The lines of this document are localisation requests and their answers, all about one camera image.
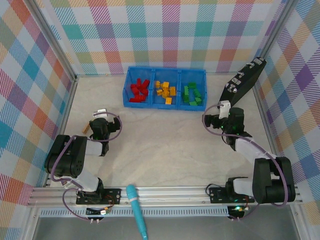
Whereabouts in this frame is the blue three-compartment bin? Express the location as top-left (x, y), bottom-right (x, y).
top-left (122, 66), bottom-right (208, 111)

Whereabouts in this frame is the black case with metal latches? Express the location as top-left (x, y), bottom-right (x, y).
top-left (217, 56), bottom-right (268, 108)

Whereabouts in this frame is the teal toy microphone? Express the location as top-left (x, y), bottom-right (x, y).
top-left (125, 184), bottom-right (149, 240)

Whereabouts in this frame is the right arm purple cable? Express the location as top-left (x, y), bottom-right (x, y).
top-left (201, 103), bottom-right (288, 222)

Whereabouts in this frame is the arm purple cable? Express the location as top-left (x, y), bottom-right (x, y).
top-left (51, 112), bottom-right (123, 222)
top-left (201, 103), bottom-right (288, 222)

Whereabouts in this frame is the aluminium frame side bar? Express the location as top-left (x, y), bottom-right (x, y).
top-left (43, 76), bottom-right (79, 187)
top-left (252, 84), bottom-right (288, 186)

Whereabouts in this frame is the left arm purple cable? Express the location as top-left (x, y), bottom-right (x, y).
top-left (51, 112), bottom-right (123, 222)

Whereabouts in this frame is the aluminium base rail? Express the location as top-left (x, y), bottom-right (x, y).
top-left (26, 184), bottom-right (304, 208)

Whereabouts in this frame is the aluminium frame post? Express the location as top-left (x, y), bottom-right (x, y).
top-left (29, 0), bottom-right (79, 83)
top-left (258, 0), bottom-right (298, 61)

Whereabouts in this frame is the grey slotted cable duct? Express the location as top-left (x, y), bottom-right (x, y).
top-left (39, 207), bottom-right (230, 218)

